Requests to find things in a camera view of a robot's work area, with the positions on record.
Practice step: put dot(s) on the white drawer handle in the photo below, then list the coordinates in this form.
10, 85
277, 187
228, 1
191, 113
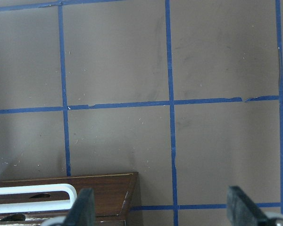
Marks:
18, 200

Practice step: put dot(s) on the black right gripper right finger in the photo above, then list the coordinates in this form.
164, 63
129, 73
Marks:
242, 211

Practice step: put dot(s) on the light wooden drawer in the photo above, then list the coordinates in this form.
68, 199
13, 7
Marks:
110, 190

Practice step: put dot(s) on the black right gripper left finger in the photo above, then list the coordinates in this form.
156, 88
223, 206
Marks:
82, 212

